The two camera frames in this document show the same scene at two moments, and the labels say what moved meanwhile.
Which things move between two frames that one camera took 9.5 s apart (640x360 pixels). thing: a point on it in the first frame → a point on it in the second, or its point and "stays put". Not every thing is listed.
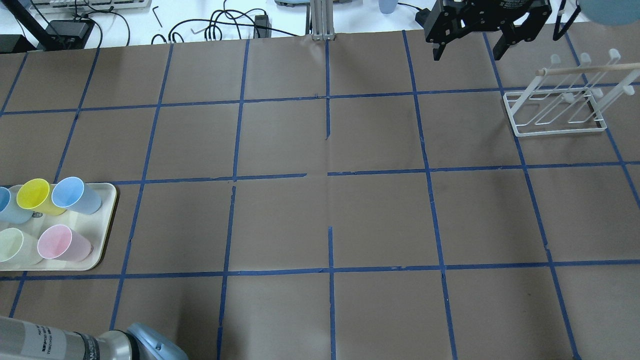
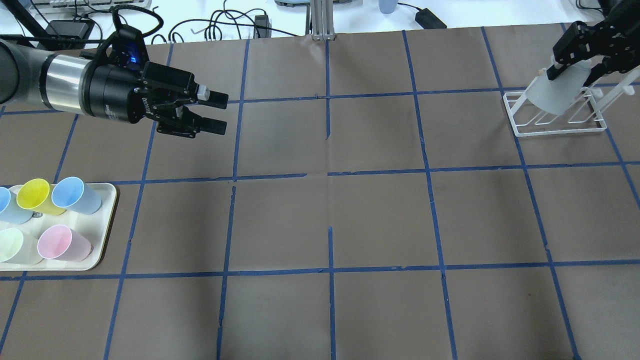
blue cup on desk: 387,6 stays put
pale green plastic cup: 15,249 stays put
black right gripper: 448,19 → 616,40
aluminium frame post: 322,20 stays put
